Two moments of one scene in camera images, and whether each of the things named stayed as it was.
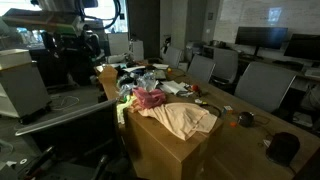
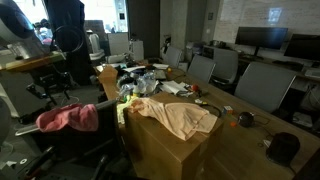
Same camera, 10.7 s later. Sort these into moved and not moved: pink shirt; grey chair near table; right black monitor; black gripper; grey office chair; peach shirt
Moved: pink shirt; black gripper
Not moved: grey office chair; peach shirt; grey chair near table; right black monitor
